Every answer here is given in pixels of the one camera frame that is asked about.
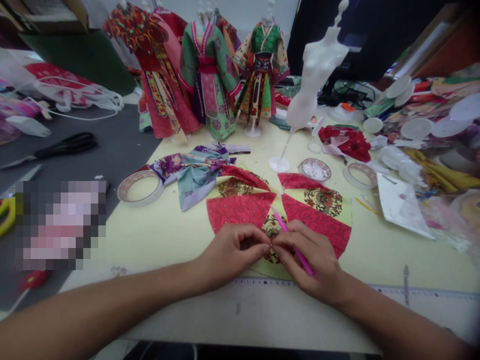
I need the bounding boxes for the person's right hand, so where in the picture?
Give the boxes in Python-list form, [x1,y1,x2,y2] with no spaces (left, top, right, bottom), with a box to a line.
[269,219,352,306]

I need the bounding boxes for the person's left hand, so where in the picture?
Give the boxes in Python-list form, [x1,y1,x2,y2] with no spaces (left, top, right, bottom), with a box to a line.
[194,222,272,296]

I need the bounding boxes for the red and yellow paper skirt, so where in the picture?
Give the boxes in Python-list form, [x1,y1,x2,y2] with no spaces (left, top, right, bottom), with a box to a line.
[205,162,354,281]

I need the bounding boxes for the pink pen-shaped tool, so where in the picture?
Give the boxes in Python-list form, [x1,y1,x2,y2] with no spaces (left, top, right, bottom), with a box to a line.
[270,204,315,277]

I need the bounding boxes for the pale yellow cutting mat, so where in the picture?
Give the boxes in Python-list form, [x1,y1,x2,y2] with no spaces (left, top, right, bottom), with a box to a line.
[59,121,480,354]

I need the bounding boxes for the thin yellow stick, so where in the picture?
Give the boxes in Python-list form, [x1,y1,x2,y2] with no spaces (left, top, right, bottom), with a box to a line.
[353,196,380,216]

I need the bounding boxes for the purple patterned paper garment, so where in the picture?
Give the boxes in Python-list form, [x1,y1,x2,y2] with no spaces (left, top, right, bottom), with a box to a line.
[149,143,252,212]

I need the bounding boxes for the small white tape roll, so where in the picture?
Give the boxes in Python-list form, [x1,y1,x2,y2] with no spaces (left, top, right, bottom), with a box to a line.
[298,157,333,183]

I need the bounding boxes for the white triangular paper sheet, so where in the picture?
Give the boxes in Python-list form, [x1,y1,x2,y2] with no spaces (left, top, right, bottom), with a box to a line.
[376,172,437,242]

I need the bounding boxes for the large white tape roll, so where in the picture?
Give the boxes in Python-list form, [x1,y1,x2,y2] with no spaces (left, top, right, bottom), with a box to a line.
[116,169,165,207]

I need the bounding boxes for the clear ruler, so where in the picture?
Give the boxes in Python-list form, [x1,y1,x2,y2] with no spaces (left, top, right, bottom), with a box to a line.
[233,276,480,302]

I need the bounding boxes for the crumpled red patterned paper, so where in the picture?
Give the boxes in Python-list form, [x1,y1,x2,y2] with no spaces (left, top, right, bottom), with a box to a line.
[318,125,373,163]

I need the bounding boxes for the yellow fabric piece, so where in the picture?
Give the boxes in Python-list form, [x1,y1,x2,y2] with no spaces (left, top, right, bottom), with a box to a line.
[404,147,470,195]

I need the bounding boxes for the white glue bottle orange cap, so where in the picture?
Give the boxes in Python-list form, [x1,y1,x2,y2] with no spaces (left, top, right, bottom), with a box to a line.
[329,102,365,124]

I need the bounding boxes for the grey mat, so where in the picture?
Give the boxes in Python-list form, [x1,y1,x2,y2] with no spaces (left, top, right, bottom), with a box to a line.
[0,100,163,313]

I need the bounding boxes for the group of white round bases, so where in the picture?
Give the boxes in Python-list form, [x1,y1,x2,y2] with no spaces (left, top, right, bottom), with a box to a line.
[362,74,480,140]

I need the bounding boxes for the green and pink paper dress doll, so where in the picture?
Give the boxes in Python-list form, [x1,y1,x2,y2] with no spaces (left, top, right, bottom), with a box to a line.
[179,7,243,142]

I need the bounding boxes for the green and orange paper dress doll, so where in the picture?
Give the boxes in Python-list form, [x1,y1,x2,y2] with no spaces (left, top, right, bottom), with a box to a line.
[231,14,292,138]

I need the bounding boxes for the white mannequin stand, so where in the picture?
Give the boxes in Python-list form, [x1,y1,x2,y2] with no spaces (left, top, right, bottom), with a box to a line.
[268,0,350,174]

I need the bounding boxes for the red paper dress doll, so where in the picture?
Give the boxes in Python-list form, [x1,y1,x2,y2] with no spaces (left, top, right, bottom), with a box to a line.
[102,0,202,140]

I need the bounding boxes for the red flower on stick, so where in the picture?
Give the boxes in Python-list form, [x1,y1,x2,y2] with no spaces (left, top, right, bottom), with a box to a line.
[6,268,52,316]

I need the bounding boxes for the pile of coloured paper scraps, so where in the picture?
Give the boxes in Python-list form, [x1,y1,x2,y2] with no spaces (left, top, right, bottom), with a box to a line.
[365,73,480,248]

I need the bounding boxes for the black monitor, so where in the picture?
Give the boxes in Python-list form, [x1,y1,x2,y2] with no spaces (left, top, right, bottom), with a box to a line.
[286,0,453,82]

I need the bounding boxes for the green felt board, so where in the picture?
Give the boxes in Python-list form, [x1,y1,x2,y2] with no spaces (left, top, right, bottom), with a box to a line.
[17,29,137,99]

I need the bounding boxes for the white plastic bag red print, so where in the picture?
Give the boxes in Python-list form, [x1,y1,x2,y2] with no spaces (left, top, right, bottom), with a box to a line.
[0,48,125,122]

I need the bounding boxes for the cardboard box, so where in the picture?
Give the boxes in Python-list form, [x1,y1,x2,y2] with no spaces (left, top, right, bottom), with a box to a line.
[0,0,90,35]

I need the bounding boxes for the black cables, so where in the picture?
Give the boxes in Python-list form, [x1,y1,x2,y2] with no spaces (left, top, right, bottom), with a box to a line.
[316,79,377,111]

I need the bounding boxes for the black-handled scissors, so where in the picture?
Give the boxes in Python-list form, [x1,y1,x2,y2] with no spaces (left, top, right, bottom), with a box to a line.
[0,131,99,171]

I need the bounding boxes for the yellow-handled scissors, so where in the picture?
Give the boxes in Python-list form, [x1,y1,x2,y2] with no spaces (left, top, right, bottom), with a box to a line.
[0,196,18,238]

